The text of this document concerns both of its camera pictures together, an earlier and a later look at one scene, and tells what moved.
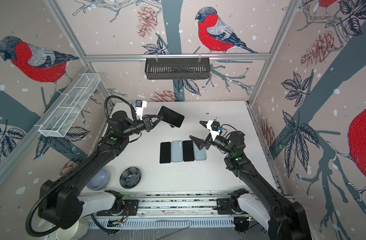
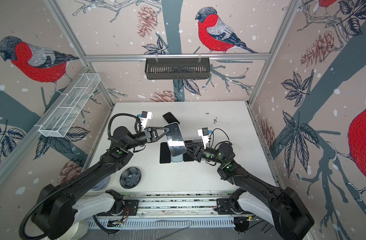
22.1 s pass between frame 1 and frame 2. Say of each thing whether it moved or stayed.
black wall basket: stayed
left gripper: moved
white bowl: stayed
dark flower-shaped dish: stayed
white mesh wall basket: stayed
